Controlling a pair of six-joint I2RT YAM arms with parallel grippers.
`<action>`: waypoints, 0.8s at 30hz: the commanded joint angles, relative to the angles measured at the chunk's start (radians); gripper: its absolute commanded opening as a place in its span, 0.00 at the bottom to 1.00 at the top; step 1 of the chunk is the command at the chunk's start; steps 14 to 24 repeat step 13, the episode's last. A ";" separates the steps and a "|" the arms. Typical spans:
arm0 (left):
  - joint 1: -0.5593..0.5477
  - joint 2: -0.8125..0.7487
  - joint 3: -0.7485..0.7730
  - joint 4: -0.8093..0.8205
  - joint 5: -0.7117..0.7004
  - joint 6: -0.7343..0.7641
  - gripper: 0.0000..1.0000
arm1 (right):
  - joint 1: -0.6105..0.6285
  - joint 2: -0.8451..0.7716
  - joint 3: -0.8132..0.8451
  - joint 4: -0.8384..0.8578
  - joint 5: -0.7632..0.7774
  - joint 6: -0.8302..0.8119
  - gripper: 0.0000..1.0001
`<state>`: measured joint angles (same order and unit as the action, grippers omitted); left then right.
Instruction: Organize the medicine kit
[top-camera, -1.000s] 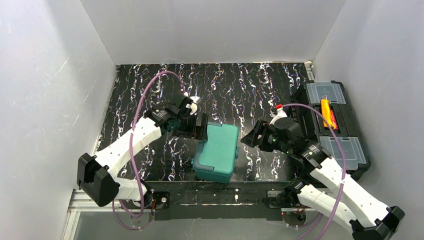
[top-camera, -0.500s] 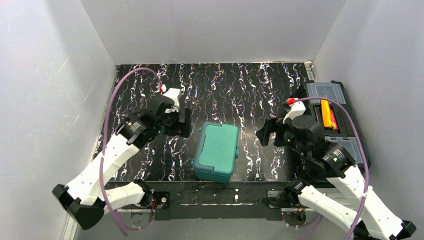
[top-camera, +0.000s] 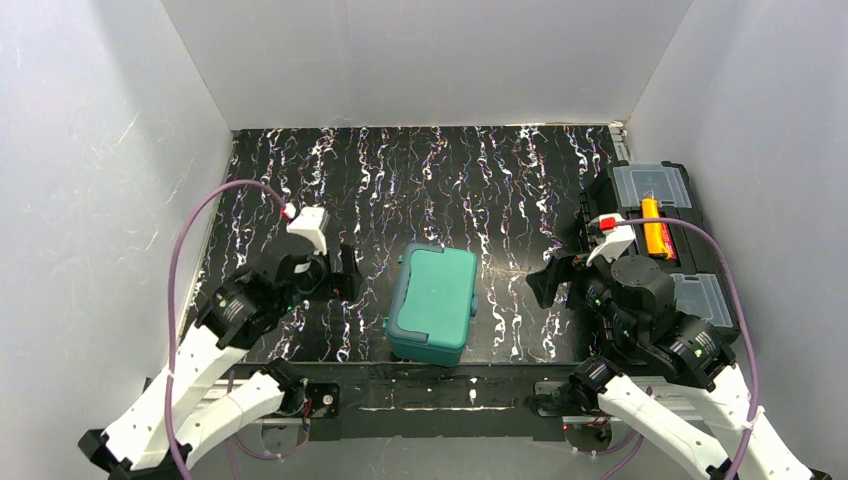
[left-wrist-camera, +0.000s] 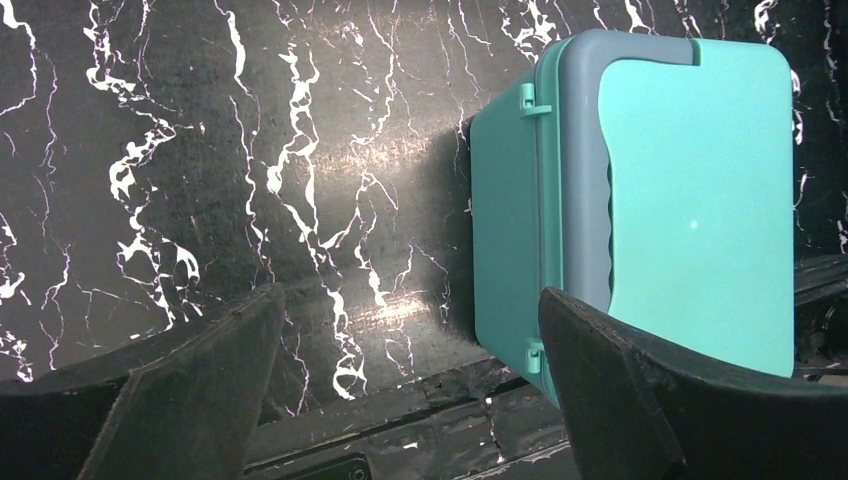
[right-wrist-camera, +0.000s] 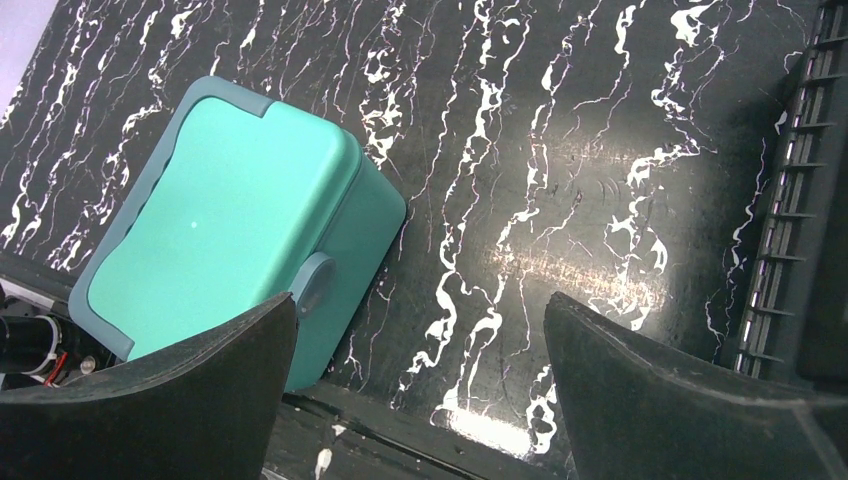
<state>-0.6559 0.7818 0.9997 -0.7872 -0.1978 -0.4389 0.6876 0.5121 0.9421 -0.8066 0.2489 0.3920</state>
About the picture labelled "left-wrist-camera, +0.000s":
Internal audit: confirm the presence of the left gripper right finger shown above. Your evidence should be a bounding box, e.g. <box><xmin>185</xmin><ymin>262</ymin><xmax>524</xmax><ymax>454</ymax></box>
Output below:
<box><xmin>538</xmin><ymin>287</ymin><xmax>847</xmax><ymax>479</ymax></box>

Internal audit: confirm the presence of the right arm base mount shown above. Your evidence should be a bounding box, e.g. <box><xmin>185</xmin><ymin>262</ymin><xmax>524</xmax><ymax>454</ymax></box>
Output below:
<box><xmin>793</xmin><ymin>255</ymin><xmax>847</xmax><ymax>382</ymax></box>

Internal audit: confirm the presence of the teal medicine box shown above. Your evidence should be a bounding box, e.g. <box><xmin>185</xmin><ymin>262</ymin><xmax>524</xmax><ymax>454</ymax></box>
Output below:
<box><xmin>469</xmin><ymin>29</ymin><xmax>794</xmax><ymax>398</ymax></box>

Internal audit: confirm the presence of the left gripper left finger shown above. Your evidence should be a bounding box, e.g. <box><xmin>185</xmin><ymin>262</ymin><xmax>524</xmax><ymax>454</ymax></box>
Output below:
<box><xmin>1</xmin><ymin>284</ymin><xmax>285</xmax><ymax>479</ymax></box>

